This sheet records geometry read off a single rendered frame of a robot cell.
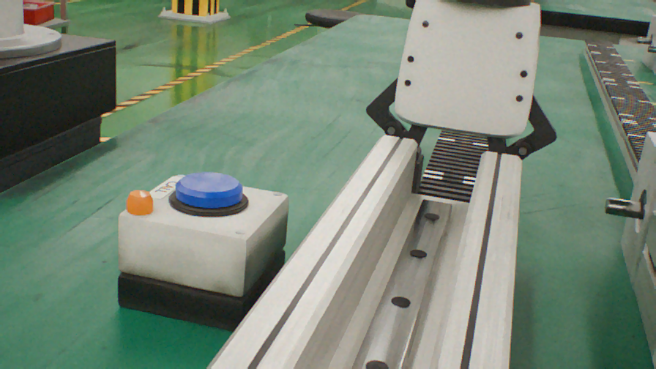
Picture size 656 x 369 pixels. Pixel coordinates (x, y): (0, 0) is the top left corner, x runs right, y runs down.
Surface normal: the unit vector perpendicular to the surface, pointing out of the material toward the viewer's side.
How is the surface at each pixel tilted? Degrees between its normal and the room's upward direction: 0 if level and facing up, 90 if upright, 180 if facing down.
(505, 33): 89
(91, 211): 0
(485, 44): 91
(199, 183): 3
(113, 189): 0
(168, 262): 90
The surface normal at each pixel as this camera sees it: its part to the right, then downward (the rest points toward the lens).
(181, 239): -0.26, 0.30
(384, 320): 0.09, -0.94
